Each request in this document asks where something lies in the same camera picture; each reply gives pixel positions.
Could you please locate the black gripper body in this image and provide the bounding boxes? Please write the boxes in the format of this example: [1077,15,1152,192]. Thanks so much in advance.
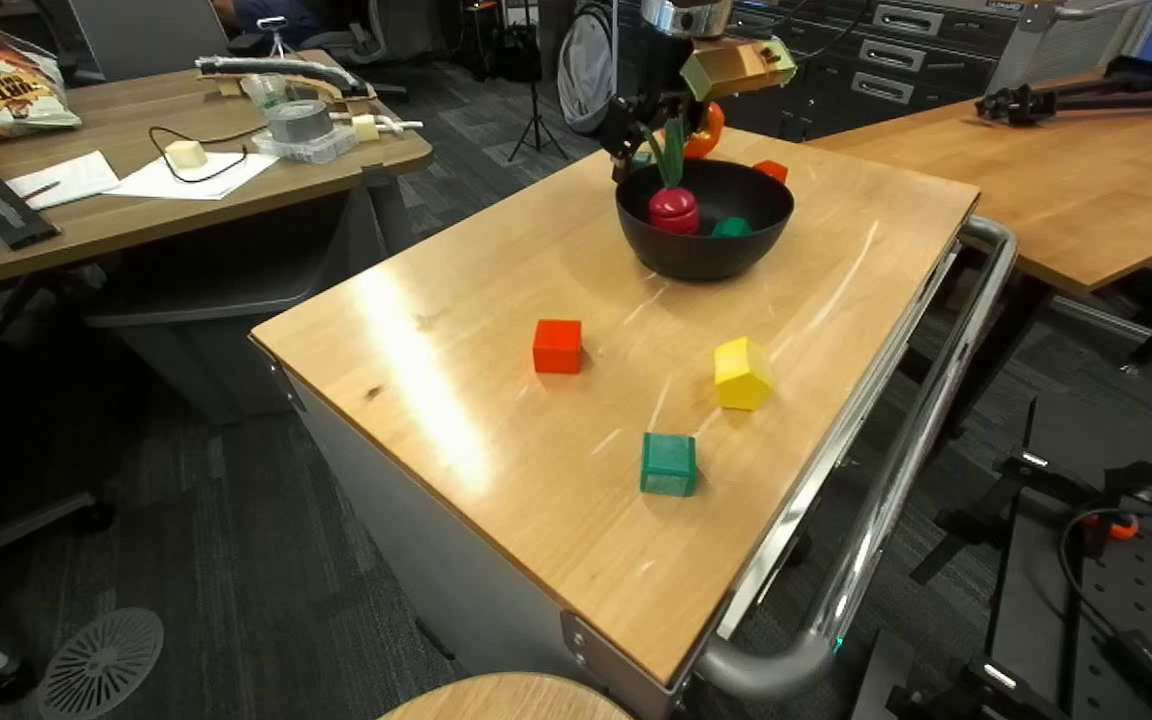
[601,92,692,165]

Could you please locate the red toy radish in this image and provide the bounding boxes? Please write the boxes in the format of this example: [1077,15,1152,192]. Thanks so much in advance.
[647,114,698,234]

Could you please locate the green cube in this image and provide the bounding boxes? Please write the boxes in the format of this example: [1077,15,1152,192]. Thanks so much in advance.
[640,430,698,495]
[713,217,752,241]

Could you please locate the small orange red block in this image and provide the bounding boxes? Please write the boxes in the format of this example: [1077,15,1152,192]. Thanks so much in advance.
[752,160,786,183]

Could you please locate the red cube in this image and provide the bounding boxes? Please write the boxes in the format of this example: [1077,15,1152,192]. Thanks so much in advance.
[532,319,584,375]

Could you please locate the red orange toy apple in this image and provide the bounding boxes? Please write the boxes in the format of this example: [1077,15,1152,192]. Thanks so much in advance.
[685,104,725,160]

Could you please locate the black bowl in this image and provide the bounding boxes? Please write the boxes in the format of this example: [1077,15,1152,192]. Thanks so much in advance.
[616,160,796,285]

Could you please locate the yellow cube near headset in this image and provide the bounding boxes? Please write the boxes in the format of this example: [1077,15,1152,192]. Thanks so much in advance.
[713,337,773,410]

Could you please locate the white paper sheets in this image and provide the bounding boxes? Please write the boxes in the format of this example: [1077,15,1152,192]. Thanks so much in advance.
[116,150,270,200]

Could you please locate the wooden office desk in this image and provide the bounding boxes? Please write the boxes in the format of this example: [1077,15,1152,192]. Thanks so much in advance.
[0,66,430,285]

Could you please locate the round wooden stool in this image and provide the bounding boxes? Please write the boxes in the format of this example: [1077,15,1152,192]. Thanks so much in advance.
[380,671,633,720]

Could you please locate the chip snack bag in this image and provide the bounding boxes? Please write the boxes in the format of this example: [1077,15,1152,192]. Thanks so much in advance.
[0,28,81,139]

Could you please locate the metal cart handle bar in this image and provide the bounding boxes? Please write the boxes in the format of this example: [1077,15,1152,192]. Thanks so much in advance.
[667,217,1014,701]

